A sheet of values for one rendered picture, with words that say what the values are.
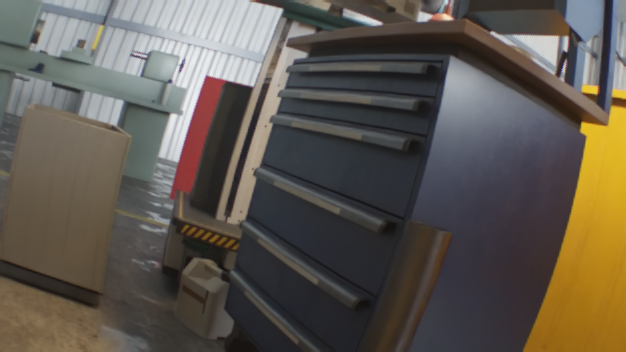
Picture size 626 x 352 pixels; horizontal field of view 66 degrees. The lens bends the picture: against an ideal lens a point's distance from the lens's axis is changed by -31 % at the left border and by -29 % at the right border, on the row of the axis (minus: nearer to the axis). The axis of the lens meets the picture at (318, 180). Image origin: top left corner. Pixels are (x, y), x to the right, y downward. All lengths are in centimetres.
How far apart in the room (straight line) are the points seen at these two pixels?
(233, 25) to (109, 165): 854
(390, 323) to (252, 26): 945
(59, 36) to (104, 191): 806
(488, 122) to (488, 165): 8
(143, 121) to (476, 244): 497
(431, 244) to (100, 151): 105
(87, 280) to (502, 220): 120
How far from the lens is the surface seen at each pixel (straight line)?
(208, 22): 1010
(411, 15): 179
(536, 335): 227
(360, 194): 125
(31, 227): 180
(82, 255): 181
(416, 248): 100
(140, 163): 596
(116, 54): 977
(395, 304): 102
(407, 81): 121
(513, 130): 120
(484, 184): 116
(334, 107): 145
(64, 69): 593
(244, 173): 250
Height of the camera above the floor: 64
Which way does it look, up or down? 2 degrees down
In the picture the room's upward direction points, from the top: 16 degrees clockwise
